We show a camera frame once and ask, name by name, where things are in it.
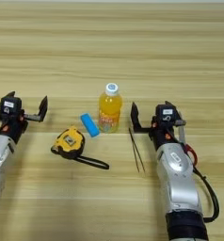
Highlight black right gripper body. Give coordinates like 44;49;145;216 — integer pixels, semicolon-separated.
138;120;187;151

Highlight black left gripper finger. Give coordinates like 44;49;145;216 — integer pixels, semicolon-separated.
0;90;17;121
38;95;49;122

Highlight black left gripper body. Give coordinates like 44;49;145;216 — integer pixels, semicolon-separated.
0;114;42;145

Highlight black tweezers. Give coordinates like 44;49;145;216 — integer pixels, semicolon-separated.
128;126;147;174

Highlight orange juice bottle white cap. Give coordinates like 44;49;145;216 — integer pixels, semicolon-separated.
98;82;123;134

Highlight yellow black tape measure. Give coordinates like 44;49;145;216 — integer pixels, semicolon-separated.
50;125;111;170

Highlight black labelled box, right gripper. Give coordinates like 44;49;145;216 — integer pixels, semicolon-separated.
155;104;181;125

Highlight black labelled box, gripper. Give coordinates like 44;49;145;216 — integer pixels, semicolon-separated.
155;104;181;125
0;97;23;121

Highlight black labelled box, left gripper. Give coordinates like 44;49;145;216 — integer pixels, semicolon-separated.
0;97;23;121

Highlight blue rectangular eraser block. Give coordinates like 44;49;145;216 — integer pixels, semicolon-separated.
79;112;101;138

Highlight red handled scissors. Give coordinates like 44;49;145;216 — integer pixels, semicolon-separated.
178;111;199;168

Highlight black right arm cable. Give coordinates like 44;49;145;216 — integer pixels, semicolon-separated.
192;166;221;224

